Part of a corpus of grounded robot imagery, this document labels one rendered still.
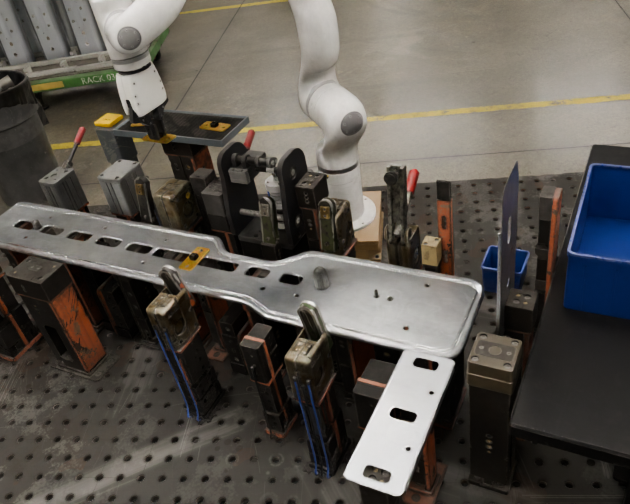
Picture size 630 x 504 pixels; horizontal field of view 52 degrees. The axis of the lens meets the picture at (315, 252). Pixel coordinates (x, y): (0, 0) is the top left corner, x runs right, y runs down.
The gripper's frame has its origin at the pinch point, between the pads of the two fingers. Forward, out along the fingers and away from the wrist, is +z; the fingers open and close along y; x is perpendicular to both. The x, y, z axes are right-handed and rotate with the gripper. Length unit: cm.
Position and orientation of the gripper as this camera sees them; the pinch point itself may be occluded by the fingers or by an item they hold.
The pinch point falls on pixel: (156, 128)
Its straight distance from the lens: 159.8
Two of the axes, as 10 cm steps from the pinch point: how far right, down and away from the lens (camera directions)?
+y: -5.1, 5.9, -6.3
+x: 8.4, 2.0, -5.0
